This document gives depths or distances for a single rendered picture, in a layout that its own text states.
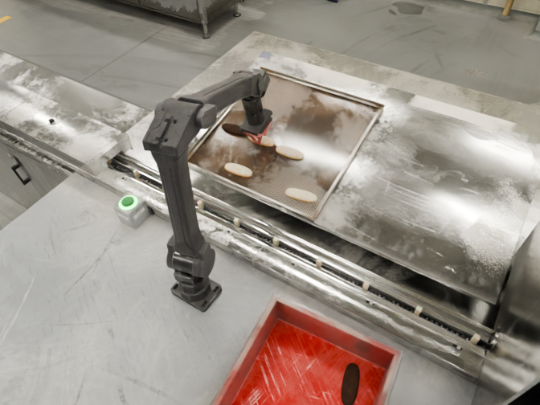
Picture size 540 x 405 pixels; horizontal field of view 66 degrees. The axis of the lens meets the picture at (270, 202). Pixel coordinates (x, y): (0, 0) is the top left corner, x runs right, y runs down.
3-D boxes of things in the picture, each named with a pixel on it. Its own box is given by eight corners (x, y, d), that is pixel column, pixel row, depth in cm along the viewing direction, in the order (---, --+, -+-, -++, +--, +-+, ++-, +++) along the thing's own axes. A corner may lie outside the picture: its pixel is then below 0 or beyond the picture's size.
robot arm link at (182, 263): (177, 283, 109) (195, 288, 107) (168, 262, 101) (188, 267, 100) (192, 255, 114) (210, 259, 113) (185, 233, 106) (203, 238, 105)
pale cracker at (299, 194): (283, 196, 126) (283, 194, 125) (288, 186, 127) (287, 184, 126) (314, 205, 123) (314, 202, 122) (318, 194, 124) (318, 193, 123)
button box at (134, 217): (121, 227, 135) (109, 205, 126) (138, 210, 139) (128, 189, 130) (139, 237, 131) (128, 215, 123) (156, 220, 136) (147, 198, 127)
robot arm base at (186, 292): (169, 292, 114) (204, 313, 110) (163, 277, 108) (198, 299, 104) (190, 269, 119) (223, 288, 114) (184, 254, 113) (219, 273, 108)
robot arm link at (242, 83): (154, 127, 86) (202, 136, 83) (153, 100, 83) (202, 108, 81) (234, 87, 122) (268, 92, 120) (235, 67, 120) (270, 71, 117)
